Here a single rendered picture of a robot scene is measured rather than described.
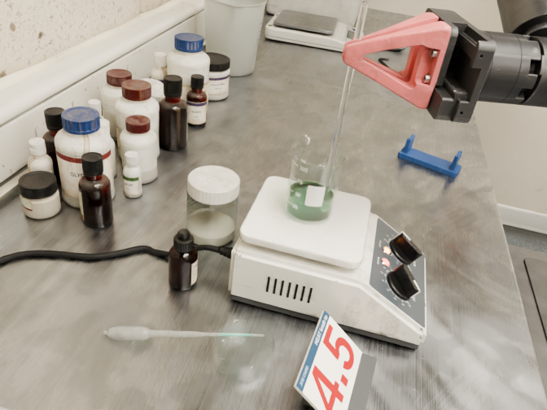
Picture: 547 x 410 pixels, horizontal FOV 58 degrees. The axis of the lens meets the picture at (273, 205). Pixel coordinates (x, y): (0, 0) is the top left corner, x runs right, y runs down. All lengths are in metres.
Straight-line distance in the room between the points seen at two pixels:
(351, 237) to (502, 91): 0.18
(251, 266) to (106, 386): 0.16
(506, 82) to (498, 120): 1.65
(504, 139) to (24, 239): 1.82
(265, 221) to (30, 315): 0.24
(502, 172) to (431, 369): 1.72
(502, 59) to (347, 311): 0.26
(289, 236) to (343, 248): 0.05
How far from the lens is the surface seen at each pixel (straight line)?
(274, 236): 0.47
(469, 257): 0.68
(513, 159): 2.17
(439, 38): 0.42
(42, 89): 0.73
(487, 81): 0.44
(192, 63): 0.85
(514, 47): 0.46
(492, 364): 0.56
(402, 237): 0.55
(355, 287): 0.47
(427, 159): 0.86
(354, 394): 0.47
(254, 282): 0.49
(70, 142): 0.62
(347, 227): 0.50
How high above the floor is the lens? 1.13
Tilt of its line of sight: 34 degrees down
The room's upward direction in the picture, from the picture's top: 8 degrees clockwise
